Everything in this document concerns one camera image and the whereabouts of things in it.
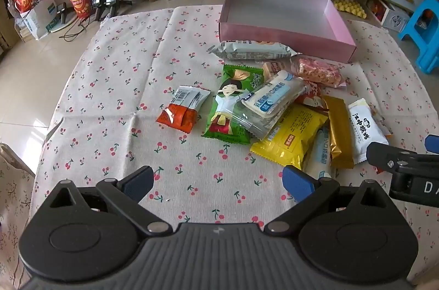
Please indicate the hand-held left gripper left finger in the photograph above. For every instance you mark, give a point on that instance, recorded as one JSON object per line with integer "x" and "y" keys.
{"x": 140, "y": 182}

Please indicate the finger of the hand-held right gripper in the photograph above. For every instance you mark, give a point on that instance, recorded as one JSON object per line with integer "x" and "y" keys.
{"x": 387, "y": 156}
{"x": 432, "y": 144}

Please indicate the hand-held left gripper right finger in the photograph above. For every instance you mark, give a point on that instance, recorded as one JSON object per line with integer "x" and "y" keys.
{"x": 298, "y": 187}

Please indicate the white snack packet blue print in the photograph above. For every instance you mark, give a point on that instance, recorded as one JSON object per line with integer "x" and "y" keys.
{"x": 365, "y": 132}

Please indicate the clear bread packet blue print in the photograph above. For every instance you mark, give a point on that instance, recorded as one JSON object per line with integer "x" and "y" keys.
{"x": 271, "y": 98}
{"x": 322, "y": 156}

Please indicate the yellow snack packet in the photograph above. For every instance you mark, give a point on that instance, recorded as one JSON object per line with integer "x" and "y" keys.
{"x": 291, "y": 135}

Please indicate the gold bar snack packet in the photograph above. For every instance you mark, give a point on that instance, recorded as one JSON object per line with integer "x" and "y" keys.
{"x": 339, "y": 132}

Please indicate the orange snack packet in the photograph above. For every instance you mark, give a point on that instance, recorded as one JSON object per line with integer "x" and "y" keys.
{"x": 181, "y": 108}

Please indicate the red white snack packet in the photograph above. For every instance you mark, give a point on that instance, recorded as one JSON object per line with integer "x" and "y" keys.
{"x": 313, "y": 98}

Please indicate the pink nougat clear packet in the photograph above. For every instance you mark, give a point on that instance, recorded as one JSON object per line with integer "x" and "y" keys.
{"x": 319, "y": 72}

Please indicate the green snack packet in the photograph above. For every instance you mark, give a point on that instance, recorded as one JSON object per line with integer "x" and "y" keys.
{"x": 226, "y": 104}

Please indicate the silver cookie snack packet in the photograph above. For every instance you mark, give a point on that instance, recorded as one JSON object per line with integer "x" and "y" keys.
{"x": 247, "y": 50}

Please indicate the pink cardboard box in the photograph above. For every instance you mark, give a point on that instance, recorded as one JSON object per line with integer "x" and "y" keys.
{"x": 274, "y": 12}

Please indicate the blue plastic stool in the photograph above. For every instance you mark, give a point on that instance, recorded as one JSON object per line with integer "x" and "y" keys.
{"x": 423, "y": 36}

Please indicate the cherry print tablecloth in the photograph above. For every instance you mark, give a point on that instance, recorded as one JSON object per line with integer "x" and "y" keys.
{"x": 137, "y": 70}

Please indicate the beige printed cloth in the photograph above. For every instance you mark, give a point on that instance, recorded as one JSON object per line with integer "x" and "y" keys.
{"x": 13, "y": 207}

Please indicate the white printed storage box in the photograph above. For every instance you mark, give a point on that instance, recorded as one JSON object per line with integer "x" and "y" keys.
{"x": 396, "y": 19}

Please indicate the yellow egg tray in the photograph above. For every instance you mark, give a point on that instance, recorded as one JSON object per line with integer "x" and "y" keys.
{"x": 349, "y": 6}

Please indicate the white shopping bag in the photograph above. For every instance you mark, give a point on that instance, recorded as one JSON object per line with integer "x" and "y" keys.
{"x": 37, "y": 19}

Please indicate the black camera device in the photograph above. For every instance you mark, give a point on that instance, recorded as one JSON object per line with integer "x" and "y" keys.
{"x": 106, "y": 2}

